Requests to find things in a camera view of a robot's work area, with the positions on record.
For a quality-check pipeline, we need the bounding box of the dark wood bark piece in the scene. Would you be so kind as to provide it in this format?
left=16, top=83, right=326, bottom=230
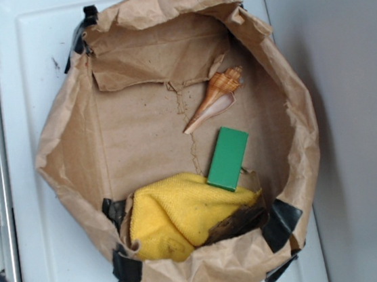
left=204, top=205, right=268, bottom=245

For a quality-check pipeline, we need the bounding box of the brown paper bag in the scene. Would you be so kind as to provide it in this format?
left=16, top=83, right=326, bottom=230
left=36, top=0, right=320, bottom=282

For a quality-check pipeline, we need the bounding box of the green rectangular box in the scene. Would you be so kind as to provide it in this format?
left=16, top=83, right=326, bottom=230
left=207, top=127, right=248, bottom=192

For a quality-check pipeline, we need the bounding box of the orange spiral sea shell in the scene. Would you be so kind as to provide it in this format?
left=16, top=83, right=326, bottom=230
left=183, top=66, right=242, bottom=135

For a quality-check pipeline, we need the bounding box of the yellow microfiber cloth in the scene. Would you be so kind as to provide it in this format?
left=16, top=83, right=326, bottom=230
left=129, top=172, right=261, bottom=262

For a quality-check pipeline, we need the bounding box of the white plastic tray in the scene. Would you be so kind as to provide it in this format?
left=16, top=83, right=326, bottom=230
left=0, top=0, right=328, bottom=282

